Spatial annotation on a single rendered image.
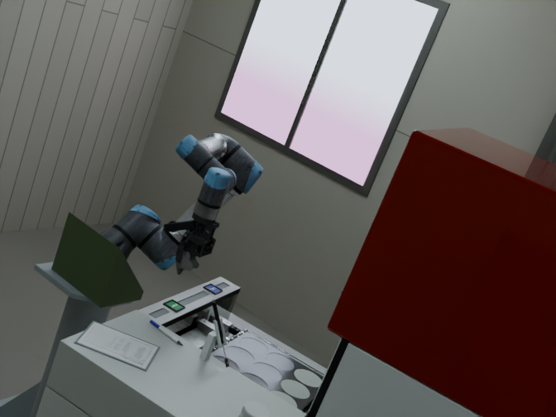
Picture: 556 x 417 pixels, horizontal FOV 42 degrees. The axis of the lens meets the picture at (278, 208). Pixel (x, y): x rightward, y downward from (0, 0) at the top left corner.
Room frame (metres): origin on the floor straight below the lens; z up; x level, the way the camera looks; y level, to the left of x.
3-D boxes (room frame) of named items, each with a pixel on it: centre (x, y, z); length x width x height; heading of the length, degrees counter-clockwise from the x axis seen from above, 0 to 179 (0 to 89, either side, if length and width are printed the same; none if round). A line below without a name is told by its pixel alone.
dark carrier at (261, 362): (2.11, -0.16, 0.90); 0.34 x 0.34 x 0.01; 70
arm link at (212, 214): (2.13, 0.20, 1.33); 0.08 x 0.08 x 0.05
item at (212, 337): (1.91, 0.03, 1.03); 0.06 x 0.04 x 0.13; 70
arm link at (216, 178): (2.13, 0.20, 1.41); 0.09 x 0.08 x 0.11; 175
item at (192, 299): (2.29, 0.16, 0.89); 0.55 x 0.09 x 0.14; 160
